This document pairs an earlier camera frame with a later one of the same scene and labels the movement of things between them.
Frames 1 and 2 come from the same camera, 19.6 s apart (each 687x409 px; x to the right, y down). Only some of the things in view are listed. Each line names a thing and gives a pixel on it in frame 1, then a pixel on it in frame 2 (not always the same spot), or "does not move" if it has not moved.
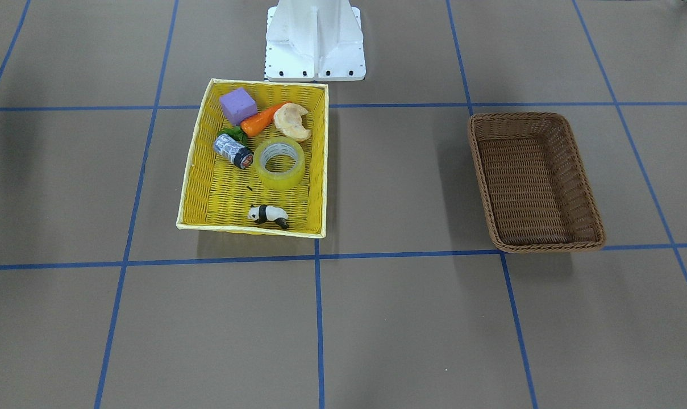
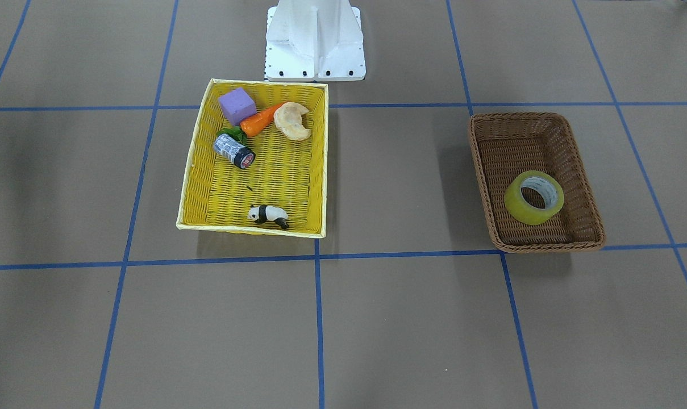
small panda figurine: x=263 y=213 does not move
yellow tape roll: x=275 y=146 to x=534 y=197
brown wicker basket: x=537 y=193 does not move
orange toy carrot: x=259 y=122 does not move
